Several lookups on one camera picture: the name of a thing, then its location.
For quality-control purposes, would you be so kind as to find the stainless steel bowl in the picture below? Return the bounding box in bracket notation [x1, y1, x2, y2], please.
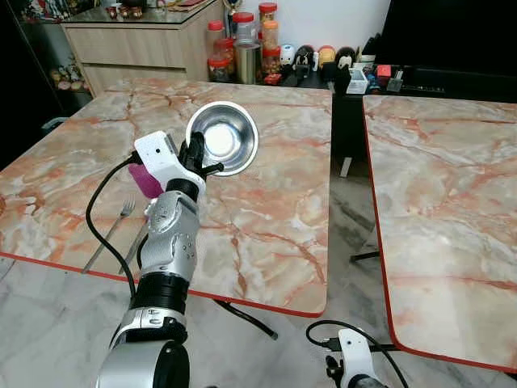
[185, 101, 260, 177]

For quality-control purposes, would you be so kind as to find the pink plastic cup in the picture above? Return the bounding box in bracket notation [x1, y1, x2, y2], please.
[128, 163, 165, 200]

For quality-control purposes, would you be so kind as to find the short red filled jar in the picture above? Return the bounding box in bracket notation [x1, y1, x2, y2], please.
[208, 55, 237, 83]

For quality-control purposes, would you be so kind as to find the tall steel tumbler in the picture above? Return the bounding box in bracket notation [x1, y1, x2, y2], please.
[236, 42, 262, 85]

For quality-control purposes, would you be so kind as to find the slim clear jar red lid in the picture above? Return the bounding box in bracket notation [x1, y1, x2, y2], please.
[206, 20, 226, 59]

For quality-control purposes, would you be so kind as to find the small red filled jar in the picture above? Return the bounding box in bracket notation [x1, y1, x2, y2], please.
[260, 46, 283, 78]

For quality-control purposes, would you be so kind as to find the light wooden cabinet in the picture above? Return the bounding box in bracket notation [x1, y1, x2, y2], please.
[62, 0, 225, 95]

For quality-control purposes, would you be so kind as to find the silver metal fork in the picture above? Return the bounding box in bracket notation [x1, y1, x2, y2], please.
[82, 199, 136, 274]

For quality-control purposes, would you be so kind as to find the wide clear jar red lid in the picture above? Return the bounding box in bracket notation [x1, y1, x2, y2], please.
[233, 12, 259, 45]

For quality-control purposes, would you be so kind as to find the orange filled jar red lid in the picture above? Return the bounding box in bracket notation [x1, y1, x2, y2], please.
[258, 2, 280, 48]

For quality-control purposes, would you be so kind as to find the black and white figurine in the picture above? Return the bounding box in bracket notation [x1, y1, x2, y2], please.
[295, 46, 316, 75]

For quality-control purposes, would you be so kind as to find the yellow head figurine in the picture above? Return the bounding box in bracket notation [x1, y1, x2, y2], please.
[317, 45, 337, 70]

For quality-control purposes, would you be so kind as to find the small white box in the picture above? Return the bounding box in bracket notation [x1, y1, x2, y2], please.
[347, 69, 370, 95]

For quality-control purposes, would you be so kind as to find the black head figurine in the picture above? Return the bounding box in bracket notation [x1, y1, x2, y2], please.
[337, 47, 358, 74]

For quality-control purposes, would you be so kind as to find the black television screen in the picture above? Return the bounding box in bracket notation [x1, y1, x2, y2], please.
[378, 0, 517, 70]

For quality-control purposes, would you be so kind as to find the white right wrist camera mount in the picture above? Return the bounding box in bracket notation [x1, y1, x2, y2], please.
[338, 327, 377, 388]

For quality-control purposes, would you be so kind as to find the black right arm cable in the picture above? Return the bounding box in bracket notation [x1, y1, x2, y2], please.
[305, 320, 410, 388]

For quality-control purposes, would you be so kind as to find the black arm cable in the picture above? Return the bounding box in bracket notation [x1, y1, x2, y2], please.
[305, 320, 410, 388]
[85, 158, 145, 302]

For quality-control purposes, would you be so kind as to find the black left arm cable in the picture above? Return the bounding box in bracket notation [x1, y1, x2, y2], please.
[85, 158, 145, 302]

